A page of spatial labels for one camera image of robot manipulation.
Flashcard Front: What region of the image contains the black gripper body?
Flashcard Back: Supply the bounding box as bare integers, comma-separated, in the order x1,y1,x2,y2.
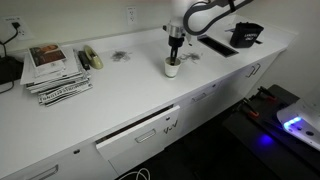
167,34,185,51

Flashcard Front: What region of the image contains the white paper cup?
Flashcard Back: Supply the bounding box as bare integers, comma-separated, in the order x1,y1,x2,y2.
163,56,182,79

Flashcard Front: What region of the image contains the poured paper clip pile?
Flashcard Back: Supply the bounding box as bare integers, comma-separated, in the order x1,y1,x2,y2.
179,51,203,64

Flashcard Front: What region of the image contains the white robot base blue light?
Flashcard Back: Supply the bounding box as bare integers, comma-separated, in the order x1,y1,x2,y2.
276,99,320,152

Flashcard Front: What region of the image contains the pile of paper clips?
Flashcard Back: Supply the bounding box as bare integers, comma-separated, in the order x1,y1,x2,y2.
110,49,132,64

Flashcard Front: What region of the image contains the white counter cabinet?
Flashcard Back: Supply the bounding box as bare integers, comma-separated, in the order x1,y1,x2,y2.
0,49,288,180

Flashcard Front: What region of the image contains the black landfill bin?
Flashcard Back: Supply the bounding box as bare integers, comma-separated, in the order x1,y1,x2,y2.
229,21,265,49

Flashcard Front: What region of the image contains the black stapler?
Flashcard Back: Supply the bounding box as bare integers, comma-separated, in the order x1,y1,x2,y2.
76,49,91,71

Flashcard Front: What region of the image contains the orange black clamp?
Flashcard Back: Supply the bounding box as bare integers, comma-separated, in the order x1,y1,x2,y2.
257,85,278,103
241,99,261,119

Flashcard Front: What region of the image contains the open white drawer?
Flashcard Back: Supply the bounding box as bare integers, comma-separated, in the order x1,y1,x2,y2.
95,104,181,176

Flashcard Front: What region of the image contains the stack of white papers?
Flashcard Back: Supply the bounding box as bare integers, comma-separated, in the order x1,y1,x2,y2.
19,46,92,95

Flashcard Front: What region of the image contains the black white print magazine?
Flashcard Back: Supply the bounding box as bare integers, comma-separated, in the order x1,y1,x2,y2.
37,82,94,108

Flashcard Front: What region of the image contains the photo cover magazine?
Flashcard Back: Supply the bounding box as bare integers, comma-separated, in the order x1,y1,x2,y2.
28,43,68,70

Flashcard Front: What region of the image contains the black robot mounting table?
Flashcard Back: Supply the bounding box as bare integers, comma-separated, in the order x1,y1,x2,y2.
221,83,320,180

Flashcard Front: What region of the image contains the black box device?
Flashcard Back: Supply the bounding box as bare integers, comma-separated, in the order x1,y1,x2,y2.
0,55,25,86

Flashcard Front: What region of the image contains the metal drawer handle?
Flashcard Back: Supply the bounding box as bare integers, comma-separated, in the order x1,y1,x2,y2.
27,164,60,180
191,92,208,103
134,128,157,145

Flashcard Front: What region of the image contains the metal cabinet door handle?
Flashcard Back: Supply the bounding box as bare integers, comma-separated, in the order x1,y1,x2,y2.
245,64,257,79
253,62,262,76

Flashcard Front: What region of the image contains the white floor cable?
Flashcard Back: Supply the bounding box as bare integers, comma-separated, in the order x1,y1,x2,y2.
116,167,152,180

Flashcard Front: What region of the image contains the white wall outlet with plug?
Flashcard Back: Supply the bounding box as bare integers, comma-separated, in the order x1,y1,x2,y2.
3,16,33,43

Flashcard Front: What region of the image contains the black plug cable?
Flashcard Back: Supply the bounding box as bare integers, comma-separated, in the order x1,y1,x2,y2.
0,21,21,58

